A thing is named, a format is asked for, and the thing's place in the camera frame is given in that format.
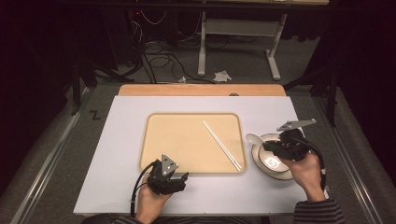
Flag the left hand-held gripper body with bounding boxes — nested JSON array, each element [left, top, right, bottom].
[[147, 153, 180, 196]]

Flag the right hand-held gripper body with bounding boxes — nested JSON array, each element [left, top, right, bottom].
[[276, 118, 318, 162]]

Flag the white bowl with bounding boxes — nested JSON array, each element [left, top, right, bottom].
[[258, 133, 292, 174]]

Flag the white soup spoon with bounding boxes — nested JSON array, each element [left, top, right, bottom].
[[245, 133, 269, 147]]

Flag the beige plastic tray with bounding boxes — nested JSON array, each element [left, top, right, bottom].
[[138, 112, 248, 175]]

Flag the white chopstick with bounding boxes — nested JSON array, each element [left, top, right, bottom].
[[203, 121, 241, 173], [202, 119, 243, 171]]

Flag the person's left hand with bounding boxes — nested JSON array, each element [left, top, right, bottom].
[[135, 185, 174, 224]]

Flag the person's right hand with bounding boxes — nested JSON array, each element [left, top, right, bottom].
[[278, 151, 327, 203]]

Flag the white cover sheet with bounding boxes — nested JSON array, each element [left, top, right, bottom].
[[73, 95, 309, 217]]

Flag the person's striped torso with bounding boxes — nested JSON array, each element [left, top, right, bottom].
[[155, 216, 271, 224]]

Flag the black metal stand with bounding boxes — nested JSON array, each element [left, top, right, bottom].
[[282, 62, 341, 128]]

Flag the large crumpled white paper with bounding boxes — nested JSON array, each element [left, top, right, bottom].
[[213, 70, 233, 83]]

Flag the black tripod stand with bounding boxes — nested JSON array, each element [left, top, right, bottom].
[[69, 57, 135, 117]]

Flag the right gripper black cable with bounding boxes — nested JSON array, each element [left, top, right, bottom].
[[295, 136, 328, 191]]

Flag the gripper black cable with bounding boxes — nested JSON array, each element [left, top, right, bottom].
[[295, 136, 328, 191], [130, 160, 157, 218]]

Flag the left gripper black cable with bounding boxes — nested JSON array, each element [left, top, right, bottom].
[[130, 160, 157, 218]]

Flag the aluminium floor rail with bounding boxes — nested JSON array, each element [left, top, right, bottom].
[[8, 87, 95, 224], [313, 96, 385, 224]]

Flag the black floor cables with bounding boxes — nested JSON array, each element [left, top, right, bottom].
[[124, 8, 217, 85]]

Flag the white metal desk frame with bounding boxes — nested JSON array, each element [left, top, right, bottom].
[[197, 10, 289, 82]]

